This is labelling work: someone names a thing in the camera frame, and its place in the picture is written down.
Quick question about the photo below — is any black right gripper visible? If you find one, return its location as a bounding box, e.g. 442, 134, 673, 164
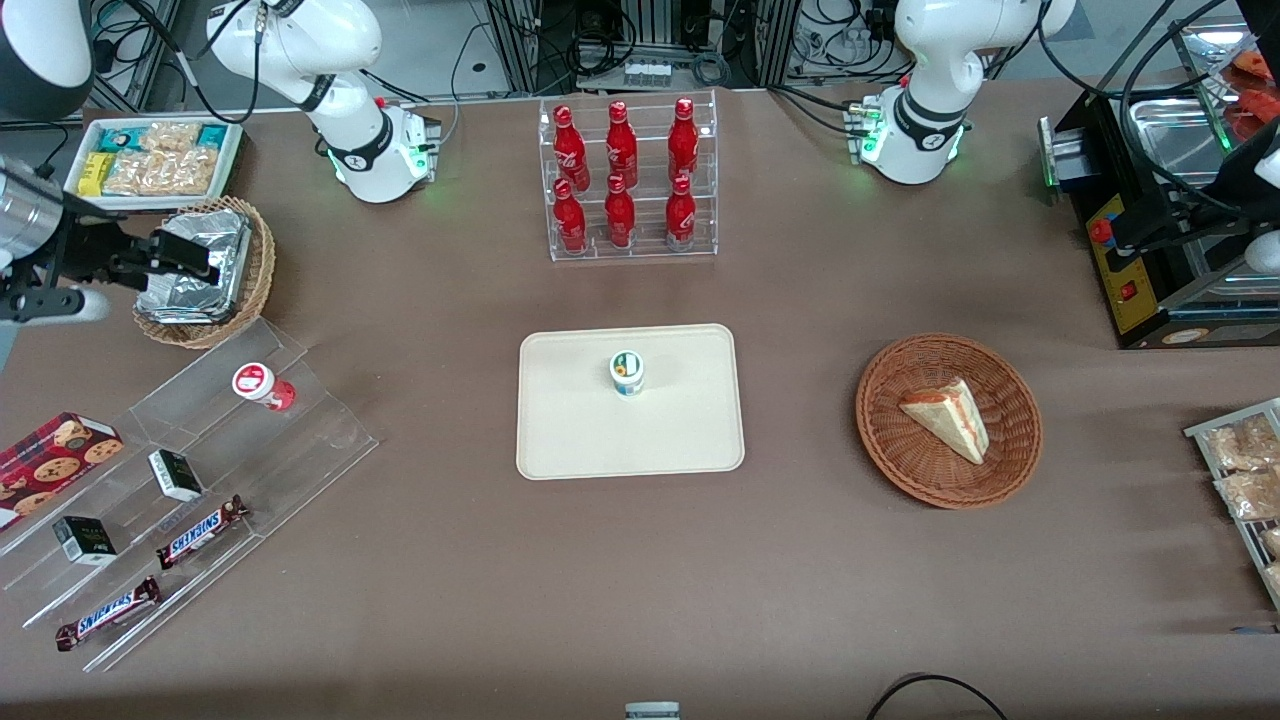
40, 214, 222, 295

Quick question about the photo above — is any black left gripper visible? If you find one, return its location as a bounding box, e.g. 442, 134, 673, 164
1115, 195, 1251, 253

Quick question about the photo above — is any green-lid yogurt cup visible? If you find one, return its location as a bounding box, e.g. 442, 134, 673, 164
609, 350, 647, 399

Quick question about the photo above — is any aluminium foil tray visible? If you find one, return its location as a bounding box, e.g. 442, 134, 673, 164
137, 208, 253, 324

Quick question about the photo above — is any steel tray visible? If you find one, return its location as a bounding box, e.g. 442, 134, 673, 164
1128, 97, 1233, 193

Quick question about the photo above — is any white snack tray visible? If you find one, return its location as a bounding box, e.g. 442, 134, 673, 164
65, 116, 247, 213

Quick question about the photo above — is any beige plastic tray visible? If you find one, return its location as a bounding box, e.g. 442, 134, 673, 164
516, 323, 747, 481

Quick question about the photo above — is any black toaster oven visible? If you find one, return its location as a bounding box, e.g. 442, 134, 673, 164
1037, 85, 1280, 350

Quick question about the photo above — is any light wicker basket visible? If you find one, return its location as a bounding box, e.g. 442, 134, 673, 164
133, 196, 277, 350

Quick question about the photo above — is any clear bag of snacks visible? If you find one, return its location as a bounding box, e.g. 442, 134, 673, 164
1203, 415, 1280, 473
103, 122, 217, 197
1215, 470, 1280, 521

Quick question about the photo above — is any yellow snack packet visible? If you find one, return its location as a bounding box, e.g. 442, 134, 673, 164
77, 151, 117, 198

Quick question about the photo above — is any red-lid yogurt cup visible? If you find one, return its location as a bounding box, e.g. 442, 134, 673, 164
232, 362, 298, 413

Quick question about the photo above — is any small black box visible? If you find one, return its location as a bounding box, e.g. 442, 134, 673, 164
148, 449, 205, 503
52, 515, 118, 567

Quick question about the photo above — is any clear acrylic stepped display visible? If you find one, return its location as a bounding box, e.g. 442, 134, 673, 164
0, 318, 379, 673

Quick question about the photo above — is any red cookie box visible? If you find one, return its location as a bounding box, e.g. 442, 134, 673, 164
0, 412, 125, 531

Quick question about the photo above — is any Snickers chocolate bar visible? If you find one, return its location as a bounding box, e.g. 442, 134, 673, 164
156, 495, 250, 571
55, 577, 162, 652

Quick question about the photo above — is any wrapped triangle sandwich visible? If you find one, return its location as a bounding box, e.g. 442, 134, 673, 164
898, 377, 991, 466

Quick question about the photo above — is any brown round wicker basket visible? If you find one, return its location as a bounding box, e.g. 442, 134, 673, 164
855, 333, 1044, 510

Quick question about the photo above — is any red cola bottle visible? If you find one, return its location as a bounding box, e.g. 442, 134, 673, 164
668, 97, 700, 184
606, 100, 639, 189
553, 179, 588, 254
553, 105, 591, 192
665, 175, 697, 251
604, 174, 636, 249

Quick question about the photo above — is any clear acrylic bottle rack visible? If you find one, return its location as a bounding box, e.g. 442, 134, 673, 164
538, 88, 719, 263

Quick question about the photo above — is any grey wire tray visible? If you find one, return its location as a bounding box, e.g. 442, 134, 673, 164
1185, 398, 1280, 611

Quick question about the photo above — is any black cable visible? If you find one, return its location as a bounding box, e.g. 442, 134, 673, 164
865, 674, 1011, 720

